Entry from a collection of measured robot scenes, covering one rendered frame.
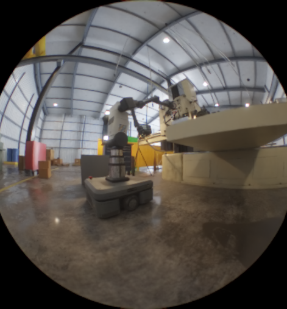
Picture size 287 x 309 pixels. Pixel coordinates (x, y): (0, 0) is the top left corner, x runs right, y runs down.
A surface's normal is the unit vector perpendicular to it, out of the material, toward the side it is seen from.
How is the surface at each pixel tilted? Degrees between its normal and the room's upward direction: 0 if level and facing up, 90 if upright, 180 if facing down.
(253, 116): 90
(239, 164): 90
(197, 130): 90
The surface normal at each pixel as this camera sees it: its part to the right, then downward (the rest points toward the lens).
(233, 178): -0.80, -0.03
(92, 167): 0.59, -0.05
